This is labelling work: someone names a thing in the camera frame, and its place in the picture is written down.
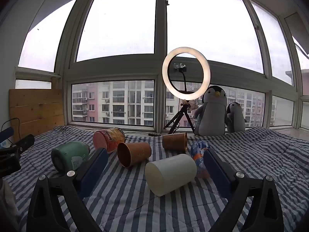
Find red orange noodle cup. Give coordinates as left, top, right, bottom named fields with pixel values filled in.
left=93, top=127, right=126, bottom=154

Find black tripod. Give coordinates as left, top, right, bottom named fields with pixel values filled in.
left=164, top=99, right=195, bottom=135

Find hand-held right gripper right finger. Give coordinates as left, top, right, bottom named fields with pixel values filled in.
left=203, top=148, right=284, bottom=232

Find green cup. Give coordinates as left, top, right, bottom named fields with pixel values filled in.
left=51, top=141, right=91, bottom=172

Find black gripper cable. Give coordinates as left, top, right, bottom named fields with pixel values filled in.
left=1, top=118, right=20, bottom=137

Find large grey penguin plush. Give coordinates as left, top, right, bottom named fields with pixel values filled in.
left=194, top=85, right=228, bottom=136

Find blue orange printed cup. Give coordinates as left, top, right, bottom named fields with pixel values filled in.
left=190, top=141, right=211, bottom=179

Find brown paper cup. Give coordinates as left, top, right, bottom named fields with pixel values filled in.
left=117, top=142, right=152, bottom=169
left=162, top=132, right=188, bottom=153

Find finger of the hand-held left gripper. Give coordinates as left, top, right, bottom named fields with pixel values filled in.
left=0, top=134, right=36, bottom=160
left=0, top=129, right=14, bottom=141

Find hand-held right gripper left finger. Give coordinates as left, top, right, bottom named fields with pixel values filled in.
left=26, top=147, right=109, bottom=232

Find wooden board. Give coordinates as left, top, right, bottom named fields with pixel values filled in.
left=9, top=89, right=65, bottom=142

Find blue white striped blanket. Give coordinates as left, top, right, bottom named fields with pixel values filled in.
left=0, top=125, right=309, bottom=232

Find white cup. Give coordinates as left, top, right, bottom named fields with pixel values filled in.
left=145, top=154, right=197, bottom=197

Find black gooseneck phone holder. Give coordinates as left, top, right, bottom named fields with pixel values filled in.
left=173, top=63, right=189, bottom=100

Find small grey penguin plush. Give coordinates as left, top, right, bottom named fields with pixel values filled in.
left=226, top=102, right=247, bottom=133

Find white ring light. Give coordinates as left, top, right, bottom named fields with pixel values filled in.
left=162, top=47, right=211, bottom=101

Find grey cloth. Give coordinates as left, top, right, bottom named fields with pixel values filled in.
left=0, top=180, right=19, bottom=232

